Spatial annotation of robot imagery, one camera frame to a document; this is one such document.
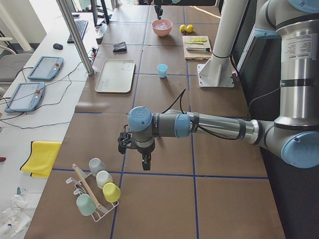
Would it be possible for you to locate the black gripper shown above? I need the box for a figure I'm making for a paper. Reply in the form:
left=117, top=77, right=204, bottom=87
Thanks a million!
left=142, top=152, right=152, bottom=170
left=154, top=5, right=162, bottom=20

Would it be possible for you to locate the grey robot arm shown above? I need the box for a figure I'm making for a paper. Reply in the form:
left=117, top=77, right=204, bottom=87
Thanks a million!
left=118, top=0, right=319, bottom=170
left=154, top=0, right=180, bottom=20

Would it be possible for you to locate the pink bowl of ice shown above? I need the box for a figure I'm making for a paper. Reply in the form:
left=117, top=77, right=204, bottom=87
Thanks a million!
left=152, top=19, right=173, bottom=37

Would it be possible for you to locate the yellow cup on rack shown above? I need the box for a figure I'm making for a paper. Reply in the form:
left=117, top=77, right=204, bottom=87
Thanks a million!
left=103, top=182, right=121, bottom=203

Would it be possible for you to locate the white cup on rack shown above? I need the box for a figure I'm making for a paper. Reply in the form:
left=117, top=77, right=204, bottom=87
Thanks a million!
left=96, top=170, right=113, bottom=189

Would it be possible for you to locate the grey cup on rack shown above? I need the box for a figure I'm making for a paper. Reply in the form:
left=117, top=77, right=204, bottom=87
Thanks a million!
left=89, top=158, right=106, bottom=177

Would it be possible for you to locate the light blue plastic cup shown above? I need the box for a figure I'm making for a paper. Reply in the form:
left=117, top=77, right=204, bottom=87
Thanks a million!
left=157, top=64, right=168, bottom=78

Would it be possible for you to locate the mint green cup on rack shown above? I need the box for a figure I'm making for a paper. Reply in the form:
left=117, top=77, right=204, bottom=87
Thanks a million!
left=76, top=194, right=96, bottom=216

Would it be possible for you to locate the whole lemon near bowl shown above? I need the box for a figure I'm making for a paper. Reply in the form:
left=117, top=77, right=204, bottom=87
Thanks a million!
left=179, top=24, right=186, bottom=32

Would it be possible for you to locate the whole lemon far side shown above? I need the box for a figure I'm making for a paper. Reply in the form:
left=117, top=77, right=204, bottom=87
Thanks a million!
left=185, top=24, right=194, bottom=33

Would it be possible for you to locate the lemon slices row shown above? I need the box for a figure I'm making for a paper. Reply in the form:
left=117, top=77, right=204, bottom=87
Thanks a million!
left=189, top=37, right=207, bottom=44

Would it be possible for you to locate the grey folded cloth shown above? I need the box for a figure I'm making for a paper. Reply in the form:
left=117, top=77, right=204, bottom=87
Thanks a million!
left=113, top=41, right=127, bottom=53

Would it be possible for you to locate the yellow plastic knife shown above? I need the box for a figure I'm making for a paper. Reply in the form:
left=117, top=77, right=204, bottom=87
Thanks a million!
left=184, top=41, right=204, bottom=45

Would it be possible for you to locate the wooden cutting board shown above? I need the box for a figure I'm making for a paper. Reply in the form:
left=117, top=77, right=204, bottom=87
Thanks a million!
left=182, top=36, right=212, bottom=60

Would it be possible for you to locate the cream bear tray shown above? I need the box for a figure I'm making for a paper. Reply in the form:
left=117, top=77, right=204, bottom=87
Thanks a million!
left=95, top=59, right=135, bottom=93

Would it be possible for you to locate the black keyboard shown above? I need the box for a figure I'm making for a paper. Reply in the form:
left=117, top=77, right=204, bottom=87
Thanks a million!
left=67, top=20, right=88, bottom=43

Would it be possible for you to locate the yellow folded cloth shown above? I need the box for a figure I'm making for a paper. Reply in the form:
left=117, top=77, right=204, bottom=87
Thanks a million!
left=20, top=141, right=61, bottom=178

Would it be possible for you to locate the black computer mouse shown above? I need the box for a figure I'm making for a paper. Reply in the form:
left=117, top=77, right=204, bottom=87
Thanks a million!
left=53, top=43, right=63, bottom=50

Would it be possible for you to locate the far blue teach pendant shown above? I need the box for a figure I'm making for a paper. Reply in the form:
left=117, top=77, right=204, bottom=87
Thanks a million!
left=27, top=56, right=64, bottom=81

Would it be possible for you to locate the blue teach pendant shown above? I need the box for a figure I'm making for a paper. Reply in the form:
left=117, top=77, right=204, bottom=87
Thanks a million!
left=4, top=82, right=45, bottom=113
left=27, top=56, right=64, bottom=81

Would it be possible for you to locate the near blue teach pendant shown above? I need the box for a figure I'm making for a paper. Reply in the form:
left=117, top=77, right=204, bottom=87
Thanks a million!
left=4, top=82, right=45, bottom=113

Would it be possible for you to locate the crumpled white paper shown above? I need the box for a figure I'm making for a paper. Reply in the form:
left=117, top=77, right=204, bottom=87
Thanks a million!
left=0, top=195, right=31, bottom=239

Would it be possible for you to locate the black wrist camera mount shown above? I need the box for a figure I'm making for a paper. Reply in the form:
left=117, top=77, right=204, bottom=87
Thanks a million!
left=118, top=124, right=137, bottom=154

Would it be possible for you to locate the steel handled knife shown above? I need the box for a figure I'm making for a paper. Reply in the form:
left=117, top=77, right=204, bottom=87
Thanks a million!
left=186, top=47, right=210, bottom=52

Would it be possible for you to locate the white wire cup rack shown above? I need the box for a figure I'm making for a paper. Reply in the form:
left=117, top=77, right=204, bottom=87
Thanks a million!
left=65, top=170, right=119, bottom=222

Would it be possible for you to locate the aluminium frame post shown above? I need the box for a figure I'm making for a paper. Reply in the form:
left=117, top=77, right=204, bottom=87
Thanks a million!
left=56, top=0, right=94, bottom=76

